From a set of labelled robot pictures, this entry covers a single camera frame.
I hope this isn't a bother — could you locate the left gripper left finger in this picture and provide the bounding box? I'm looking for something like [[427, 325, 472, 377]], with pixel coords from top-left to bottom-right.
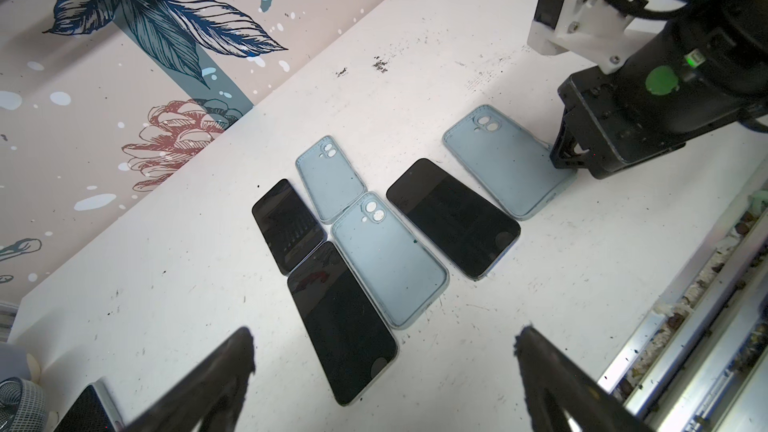
[[126, 327, 256, 432]]

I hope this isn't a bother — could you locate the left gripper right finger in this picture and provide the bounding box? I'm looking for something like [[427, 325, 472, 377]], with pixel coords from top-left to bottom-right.
[[514, 325, 650, 432]]

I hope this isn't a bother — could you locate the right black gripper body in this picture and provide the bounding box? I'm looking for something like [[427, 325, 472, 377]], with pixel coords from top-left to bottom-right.
[[550, 30, 767, 179]]

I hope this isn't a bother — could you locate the black phone from case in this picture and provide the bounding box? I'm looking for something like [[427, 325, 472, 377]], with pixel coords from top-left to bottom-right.
[[287, 241, 399, 406]]

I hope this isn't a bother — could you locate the black uncased phone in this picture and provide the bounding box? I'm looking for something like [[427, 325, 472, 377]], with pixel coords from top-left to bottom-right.
[[386, 158, 521, 281], [251, 178, 327, 276]]

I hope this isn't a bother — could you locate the light blue phone case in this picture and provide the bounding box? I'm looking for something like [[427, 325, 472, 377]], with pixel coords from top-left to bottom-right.
[[331, 192, 449, 330]]

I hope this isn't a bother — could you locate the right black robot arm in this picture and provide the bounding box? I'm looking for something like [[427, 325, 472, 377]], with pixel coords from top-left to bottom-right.
[[550, 0, 767, 179]]

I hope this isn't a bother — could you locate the dark grey flower dish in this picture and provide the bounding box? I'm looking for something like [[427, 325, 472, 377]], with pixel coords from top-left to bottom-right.
[[1, 377, 48, 432]]

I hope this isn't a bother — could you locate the lavender bowl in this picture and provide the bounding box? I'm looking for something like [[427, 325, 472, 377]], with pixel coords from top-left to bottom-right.
[[0, 342, 41, 383]]

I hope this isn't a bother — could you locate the aluminium front rail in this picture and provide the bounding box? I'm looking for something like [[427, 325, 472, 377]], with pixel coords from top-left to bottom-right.
[[598, 189, 767, 431]]

